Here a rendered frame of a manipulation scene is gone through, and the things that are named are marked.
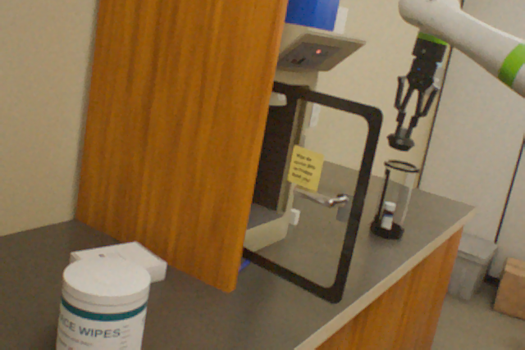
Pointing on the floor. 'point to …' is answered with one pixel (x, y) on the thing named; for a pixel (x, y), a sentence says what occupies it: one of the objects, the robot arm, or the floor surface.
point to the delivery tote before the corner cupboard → (470, 265)
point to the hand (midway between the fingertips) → (405, 125)
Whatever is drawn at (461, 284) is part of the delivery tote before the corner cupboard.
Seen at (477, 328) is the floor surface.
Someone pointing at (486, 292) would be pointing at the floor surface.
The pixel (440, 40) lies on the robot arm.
